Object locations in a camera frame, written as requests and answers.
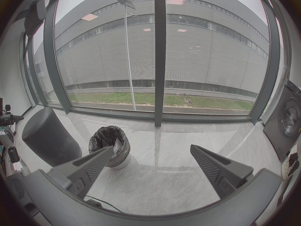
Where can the window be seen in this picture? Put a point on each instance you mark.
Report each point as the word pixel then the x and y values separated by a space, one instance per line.
pixel 159 55

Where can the dark grey round chair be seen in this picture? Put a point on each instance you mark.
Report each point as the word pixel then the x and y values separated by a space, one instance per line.
pixel 49 138

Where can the black plastic bag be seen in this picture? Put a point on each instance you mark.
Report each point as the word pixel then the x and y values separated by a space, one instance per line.
pixel 98 138

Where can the dark grey washing machine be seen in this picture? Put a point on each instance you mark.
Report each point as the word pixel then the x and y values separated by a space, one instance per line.
pixel 282 126

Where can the black garment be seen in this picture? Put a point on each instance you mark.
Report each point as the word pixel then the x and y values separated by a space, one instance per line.
pixel 293 161

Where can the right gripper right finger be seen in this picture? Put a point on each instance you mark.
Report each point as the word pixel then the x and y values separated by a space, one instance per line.
pixel 225 175

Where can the crumpled white paper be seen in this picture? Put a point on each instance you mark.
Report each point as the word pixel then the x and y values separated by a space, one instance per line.
pixel 117 145

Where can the white round basket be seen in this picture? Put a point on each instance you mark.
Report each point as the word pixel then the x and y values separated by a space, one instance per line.
pixel 287 171

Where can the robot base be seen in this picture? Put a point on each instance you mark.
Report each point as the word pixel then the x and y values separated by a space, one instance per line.
pixel 16 187

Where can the white trash bin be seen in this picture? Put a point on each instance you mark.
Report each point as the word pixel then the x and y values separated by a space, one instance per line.
pixel 122 164

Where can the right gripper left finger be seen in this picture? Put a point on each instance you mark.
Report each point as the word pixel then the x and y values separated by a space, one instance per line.
pixel 77 174

